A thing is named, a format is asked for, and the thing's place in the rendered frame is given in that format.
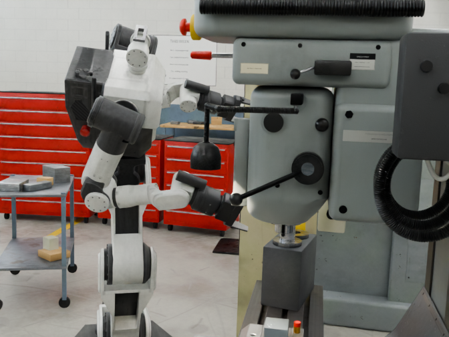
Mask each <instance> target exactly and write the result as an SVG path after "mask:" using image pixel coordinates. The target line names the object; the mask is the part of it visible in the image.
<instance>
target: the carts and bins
mask: <svg viewBox="0 0 449 337"><path fill-rule="evenodd" d="M73 179H74V175H71V174H70V167H69V166H64V165H61V164H47V165H43V175H11V176H10V177H9V178H8V179H5V180H2V181H0V197H11V214H12V239H11V241H10V242H9V244H8V245H7V247H6V248H5V250H4V252H3V253H2V254H1V256H0V271H10V272H11V273H12V274H13V275H16V274H18V273H19V272H20V271H22V270H46V269H62V297H61V298H60V299H59V306H60V307H62V308H67V307H68V306H69V305H70V299H69V298H68V297H67V270H68V271H69V272H70V273H74V272H76V271H77V268H78V267H77V265H76V264H75V263H74V239H75V237H74V194H73ZM68 191H69V194H70V237H66V196H67V194H68ZM16 197H61V237H56V236H53V235H48V236H45V237H17V222H16ZM69 258H70V264H69V265H68V263H69Z"/></svg>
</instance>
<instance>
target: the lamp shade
mask: <svg viewBox="0 0 449 337"><path fill-rule="evenodd" d="M190 168H191V169H195V170H202V171H214V170H219V169H221V155H220V150H219V148H218V146H217V145H215V144H214V143H212V142H204V141H202V142H199V143H198V144H197V145H195V146H194V148H193V150H192V153H191V155H190Z"/></svg>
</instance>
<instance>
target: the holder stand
mask: <svg viewBox="0 0 449 337"><path fill-rule="evenodd" d="M316 243H317V235H316V234H310V233H309V232H307V231H304V230H301V229H296V230H295V240H294V241H292V242H286V241H281V240H280V233H279V234H277V235H276V236H275V237H274V238H272V240H270V242H268V243H267V244H266V245H265V246H264V247H263V269H262V285H261V305H264V306H270V307H275V308H283V309H286V310H294V311H299V309H300V308H301V306H302V305H303V303H304V302H305V300H306V299H307V297H308V296H309V294H310V293H311V291H312V290H313V288H314V278H315V256H316Z"/></svg>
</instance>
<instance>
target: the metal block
mask: <svg viewBox="0 0 449 337"><path fill-rule="evenodd" d="M288 333H289V319H282V318H268V317H266V321H265V327H264V337H288Z"/></svg>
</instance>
